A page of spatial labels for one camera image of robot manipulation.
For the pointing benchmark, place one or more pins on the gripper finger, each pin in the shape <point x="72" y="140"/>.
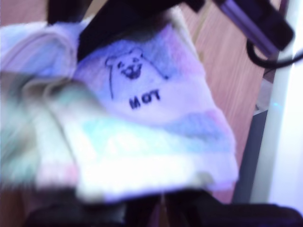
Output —
<point x="130" y="19"/>
<point x="66" y="11"/>
<point x="189" y="198"/>
<point x="146" y="205"/>

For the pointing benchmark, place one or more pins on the white pastel striped tea towel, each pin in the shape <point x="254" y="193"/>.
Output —
<point x="142" y="142"/>

